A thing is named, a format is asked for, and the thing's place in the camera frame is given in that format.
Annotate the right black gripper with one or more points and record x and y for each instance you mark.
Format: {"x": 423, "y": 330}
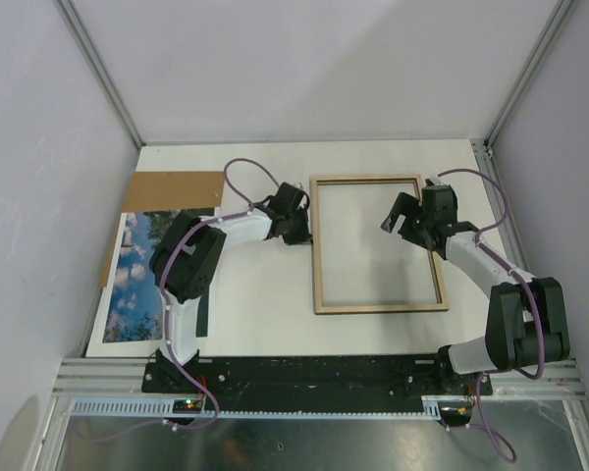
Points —
{"x": 406, "y": 205}

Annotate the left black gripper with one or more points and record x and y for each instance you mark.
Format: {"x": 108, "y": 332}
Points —
{"x": 303, "y": 236}

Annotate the black picture frame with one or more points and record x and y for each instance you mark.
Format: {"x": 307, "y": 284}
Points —
{"x": 319, "y": 255}

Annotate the brown cardboard backing board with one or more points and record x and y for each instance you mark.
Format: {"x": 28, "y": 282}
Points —
{"x": 162, "y": 191}

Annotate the landscape photo print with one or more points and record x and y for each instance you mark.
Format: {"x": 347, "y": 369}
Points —
{"x": 128, "y": 320}

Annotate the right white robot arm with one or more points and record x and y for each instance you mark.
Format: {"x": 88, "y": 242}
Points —
{"x": 526, "y": 325}

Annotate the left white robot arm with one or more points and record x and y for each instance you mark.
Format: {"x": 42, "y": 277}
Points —
{"x": 185, "y": 262}

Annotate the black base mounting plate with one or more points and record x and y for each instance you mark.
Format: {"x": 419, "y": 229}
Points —
{"x": 348, "y": 384}

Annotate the right corner aluminium post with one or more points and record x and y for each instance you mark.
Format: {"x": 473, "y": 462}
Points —
{"x": 485, "y": 148}

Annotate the corner aluminium post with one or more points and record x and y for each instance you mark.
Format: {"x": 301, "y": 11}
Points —
{"x": 82, "y": 39}
{"x": 485, "y": 148}

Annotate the aluminium frame rail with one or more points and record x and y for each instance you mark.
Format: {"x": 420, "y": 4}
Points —
{"x": 123, "y": 376}

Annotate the left corner aluminium post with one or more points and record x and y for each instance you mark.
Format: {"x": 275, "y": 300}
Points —
{"x": 82, "y": 39}

